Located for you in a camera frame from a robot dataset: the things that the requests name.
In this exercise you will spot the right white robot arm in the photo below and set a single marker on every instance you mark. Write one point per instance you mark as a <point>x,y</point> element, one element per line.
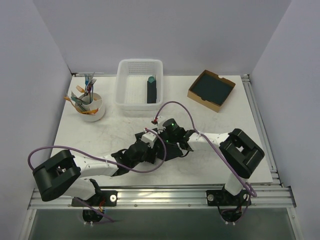
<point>238,151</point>

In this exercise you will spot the white utensil holder cup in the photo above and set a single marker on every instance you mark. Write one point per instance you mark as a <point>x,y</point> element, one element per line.
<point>92,108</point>

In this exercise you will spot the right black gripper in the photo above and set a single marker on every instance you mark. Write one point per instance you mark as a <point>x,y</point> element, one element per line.
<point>161,139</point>

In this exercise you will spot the silver metal fork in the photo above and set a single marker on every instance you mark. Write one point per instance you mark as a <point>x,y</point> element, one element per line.
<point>89,83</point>

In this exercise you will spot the brown cardboard napkin box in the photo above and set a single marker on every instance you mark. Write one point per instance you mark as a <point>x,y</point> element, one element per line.
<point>210,90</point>

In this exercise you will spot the dark rolled napkin bundle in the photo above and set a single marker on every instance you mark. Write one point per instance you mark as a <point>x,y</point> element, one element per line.
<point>151,92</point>

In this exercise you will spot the orange plastic fork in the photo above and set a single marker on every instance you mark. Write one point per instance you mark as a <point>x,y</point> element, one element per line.
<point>80,89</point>

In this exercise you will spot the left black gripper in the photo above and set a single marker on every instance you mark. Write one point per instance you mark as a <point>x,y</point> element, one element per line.
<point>155,149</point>

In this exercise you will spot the white perforated plastic basket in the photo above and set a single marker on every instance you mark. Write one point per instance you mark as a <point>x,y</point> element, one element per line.
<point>130,92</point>

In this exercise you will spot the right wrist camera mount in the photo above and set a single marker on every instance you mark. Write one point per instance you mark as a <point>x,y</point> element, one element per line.
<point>159,121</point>

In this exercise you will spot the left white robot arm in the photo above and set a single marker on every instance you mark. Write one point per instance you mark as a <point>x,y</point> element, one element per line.
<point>72,175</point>

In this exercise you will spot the aluminium frame rail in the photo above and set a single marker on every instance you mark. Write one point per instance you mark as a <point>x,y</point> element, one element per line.
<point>273,196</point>

